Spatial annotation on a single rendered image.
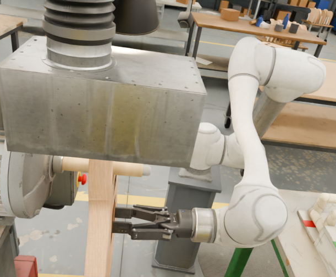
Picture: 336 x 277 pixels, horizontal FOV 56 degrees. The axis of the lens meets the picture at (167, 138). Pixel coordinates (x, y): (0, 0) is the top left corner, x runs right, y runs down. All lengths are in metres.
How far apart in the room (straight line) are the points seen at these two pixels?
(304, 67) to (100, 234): 0.81
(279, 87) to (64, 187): 0.78
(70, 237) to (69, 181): 1.21
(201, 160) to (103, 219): 0.95
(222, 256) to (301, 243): 1.13
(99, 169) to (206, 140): 0.96
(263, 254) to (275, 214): 1.72
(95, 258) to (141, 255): 1.44
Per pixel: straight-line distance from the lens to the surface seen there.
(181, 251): 1.98
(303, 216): 1.28
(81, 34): 0.47
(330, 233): 1.14
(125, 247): 2.18
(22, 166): 0.64
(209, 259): 2.22
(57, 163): 0.73
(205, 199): 1.68
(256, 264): 2.32
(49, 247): 2.20
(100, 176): 0.63
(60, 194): 1.09
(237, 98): 1.02
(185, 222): 0.83
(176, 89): 0.47
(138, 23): 0.63
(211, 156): 1.57
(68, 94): 0.48
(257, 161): 0.78
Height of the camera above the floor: 1.71
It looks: 32 degrees down
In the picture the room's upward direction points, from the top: 10 degrees clockwise
